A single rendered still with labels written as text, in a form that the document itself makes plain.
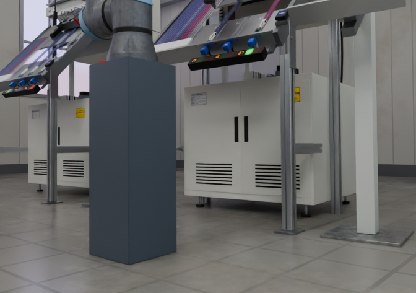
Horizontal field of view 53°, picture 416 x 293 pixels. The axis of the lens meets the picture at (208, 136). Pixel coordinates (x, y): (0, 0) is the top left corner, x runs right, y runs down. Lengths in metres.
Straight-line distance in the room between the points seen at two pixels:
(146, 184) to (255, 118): 0.89
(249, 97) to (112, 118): 0.92
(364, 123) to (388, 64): 3.25
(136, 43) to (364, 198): 0.91
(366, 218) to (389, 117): 3.21
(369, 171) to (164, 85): 0.75
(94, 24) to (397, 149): 3.76
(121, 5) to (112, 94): 0.26
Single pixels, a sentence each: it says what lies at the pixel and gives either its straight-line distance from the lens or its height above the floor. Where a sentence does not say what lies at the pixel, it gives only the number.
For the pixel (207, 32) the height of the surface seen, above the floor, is 0.81.
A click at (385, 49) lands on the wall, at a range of 4.80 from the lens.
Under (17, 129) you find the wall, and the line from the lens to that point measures 5.73.
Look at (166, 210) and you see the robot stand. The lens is 1.23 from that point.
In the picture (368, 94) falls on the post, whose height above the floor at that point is 0.48.
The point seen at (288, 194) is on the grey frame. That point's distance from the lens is 1.54.
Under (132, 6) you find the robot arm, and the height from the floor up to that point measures 0.71.
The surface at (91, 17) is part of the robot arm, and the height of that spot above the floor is 0.71.
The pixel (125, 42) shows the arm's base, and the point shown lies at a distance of 1.23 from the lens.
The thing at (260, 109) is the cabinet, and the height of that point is 0.47.
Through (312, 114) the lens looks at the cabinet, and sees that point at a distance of 1.82.
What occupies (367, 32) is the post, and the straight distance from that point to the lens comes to 1.57.
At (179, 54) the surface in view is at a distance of 1.84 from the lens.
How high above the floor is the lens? 0.31
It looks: 1 degrees up
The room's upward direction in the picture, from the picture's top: straight up
